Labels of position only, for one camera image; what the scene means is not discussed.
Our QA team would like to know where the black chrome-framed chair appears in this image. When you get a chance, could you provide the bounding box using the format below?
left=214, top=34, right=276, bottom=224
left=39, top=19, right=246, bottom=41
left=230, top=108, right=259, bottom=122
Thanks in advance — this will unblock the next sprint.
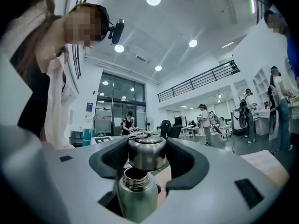
left=168, top=124, right=183, bottom=139

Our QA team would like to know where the black metal grille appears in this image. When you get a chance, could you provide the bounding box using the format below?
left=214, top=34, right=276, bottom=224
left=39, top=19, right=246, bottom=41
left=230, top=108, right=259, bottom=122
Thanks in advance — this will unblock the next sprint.
left=71, top=44, right=82, bottom=80

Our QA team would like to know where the black mezzanine railing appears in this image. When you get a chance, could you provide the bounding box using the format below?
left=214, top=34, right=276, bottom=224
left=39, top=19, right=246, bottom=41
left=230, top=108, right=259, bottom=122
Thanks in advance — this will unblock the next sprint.
left=157, top=59, right=241, bottom=103

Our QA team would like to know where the black-framed glass door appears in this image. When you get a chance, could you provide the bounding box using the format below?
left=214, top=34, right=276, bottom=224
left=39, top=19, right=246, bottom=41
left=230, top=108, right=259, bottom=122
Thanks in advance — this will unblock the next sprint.
left=94, top=71, right=147, bottom=137

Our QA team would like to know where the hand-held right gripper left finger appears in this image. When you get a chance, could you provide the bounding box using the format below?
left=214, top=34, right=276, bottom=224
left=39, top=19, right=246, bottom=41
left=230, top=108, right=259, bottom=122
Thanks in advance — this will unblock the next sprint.
left=43, top=137, right=129, bottom=224

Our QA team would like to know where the white pod-shaped device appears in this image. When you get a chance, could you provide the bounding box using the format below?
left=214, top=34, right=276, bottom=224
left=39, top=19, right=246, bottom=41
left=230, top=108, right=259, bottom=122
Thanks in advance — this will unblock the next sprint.
left=230, top=110, right=246, bottom=135

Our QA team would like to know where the grey pod-shaped backpack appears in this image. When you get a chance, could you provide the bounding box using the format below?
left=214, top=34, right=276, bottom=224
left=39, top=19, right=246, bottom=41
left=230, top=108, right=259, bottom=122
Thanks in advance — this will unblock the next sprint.
left=267, top=85, right=281, bottom=136

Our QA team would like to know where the black monitor screen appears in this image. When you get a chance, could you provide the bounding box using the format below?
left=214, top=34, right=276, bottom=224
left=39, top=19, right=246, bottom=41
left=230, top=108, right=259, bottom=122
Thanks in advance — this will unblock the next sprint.
left=174, top=116, right=187, bottom=127

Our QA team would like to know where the white arched bookshelf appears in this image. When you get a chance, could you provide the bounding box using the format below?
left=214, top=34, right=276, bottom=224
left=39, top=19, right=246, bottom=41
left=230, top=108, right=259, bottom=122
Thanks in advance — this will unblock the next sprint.
left=252, top=65, right=272, bottom=98

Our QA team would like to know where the black standing fan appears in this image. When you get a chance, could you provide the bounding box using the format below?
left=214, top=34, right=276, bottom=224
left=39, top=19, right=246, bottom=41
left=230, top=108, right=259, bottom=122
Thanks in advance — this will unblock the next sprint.
left=146, top=117, right=155, bottom=133

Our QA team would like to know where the black office chair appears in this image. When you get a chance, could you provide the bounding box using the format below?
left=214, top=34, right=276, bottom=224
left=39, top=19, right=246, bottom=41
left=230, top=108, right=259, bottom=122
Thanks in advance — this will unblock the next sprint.
left=160, top=119, right=172, bottom=139

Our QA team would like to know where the person's body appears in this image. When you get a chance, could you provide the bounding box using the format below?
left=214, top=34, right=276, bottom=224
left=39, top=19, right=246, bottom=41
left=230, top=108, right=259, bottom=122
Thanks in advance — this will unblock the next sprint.
left=0, top=0, right=110, bottom=150

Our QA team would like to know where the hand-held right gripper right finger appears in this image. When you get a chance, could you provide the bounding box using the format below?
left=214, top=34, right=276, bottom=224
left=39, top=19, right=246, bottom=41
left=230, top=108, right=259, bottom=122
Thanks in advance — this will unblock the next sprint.
left=144, top=138, right=285, bottom=224

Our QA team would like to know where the steel bottle lid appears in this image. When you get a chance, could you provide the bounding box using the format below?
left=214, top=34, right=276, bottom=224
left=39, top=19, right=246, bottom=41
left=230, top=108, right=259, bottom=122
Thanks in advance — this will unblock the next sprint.
left=127, top=131, right=168, bottom=172

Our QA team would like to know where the black head-mounted camera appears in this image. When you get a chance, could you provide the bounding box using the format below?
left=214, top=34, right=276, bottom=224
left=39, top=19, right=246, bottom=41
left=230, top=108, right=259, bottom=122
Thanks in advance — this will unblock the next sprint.
left=107, top=19, right=126, bottom=45

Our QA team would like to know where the teal storage box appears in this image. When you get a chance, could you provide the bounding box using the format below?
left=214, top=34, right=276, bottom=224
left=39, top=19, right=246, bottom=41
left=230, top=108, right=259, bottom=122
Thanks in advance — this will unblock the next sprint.
left=82, top=127, right=98, bottom=147

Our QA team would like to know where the blue wall poster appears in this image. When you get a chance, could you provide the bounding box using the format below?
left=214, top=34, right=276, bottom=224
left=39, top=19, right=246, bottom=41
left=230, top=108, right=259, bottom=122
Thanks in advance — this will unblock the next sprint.
left=85, top=102, right=94, bottom=121

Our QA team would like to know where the white office chair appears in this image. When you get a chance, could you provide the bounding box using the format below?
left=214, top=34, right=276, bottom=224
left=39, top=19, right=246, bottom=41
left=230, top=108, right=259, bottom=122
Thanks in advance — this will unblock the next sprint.
left=218, top=117, right=232, bottom=139

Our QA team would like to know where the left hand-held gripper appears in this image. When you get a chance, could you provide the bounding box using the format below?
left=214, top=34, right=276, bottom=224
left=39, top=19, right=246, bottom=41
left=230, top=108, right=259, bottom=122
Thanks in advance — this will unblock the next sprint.
left=90, top=135, right=128, bottom=146

